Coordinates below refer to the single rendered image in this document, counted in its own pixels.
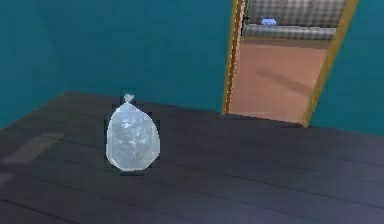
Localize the white tied garbage bag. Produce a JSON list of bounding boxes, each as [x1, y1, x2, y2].
[[105, 93, 161, 172]]

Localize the yellow wooden room door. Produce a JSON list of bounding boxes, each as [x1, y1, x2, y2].
[[221, 0, 248, 116]]

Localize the black door handle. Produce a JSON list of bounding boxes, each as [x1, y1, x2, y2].
[[240, 13, 250, 36]]

